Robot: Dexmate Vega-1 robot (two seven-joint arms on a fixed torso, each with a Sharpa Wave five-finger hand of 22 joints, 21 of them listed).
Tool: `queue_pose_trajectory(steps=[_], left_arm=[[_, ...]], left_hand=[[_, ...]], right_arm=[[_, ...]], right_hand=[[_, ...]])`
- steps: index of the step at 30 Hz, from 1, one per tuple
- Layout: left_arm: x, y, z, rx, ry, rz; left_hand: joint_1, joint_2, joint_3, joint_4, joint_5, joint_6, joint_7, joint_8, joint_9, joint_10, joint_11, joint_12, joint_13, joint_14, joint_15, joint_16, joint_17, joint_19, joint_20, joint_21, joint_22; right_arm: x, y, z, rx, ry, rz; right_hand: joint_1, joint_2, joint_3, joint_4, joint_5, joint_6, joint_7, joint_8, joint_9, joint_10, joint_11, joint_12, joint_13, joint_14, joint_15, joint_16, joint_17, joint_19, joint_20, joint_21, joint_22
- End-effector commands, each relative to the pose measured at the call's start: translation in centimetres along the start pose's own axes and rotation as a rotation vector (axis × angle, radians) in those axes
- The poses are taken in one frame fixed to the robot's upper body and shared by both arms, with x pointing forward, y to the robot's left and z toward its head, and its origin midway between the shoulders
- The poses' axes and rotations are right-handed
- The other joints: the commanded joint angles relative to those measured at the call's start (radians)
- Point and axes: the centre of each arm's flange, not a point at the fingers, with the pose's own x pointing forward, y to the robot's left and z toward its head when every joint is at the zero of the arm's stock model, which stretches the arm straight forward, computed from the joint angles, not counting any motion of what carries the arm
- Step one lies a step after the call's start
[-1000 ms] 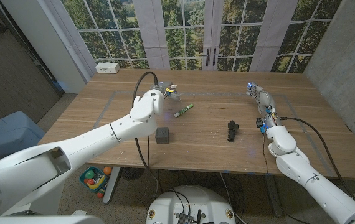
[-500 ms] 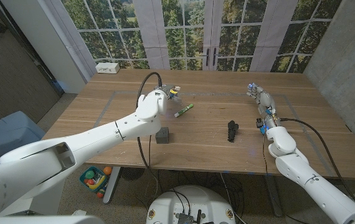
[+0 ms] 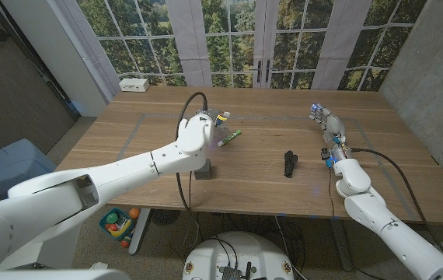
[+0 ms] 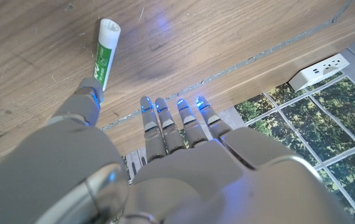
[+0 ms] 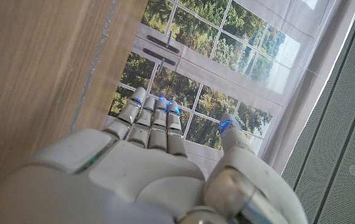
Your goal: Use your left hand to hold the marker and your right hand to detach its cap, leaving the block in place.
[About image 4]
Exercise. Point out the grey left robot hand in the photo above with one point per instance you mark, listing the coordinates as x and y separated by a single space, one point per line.
196 180

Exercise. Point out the white green dry-erase marker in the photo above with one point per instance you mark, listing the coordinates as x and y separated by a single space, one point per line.
106 53

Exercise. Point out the printed window forest backdrop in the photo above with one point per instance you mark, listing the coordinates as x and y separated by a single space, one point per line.
330 130

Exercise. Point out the white power strip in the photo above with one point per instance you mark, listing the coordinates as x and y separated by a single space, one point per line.
317 71

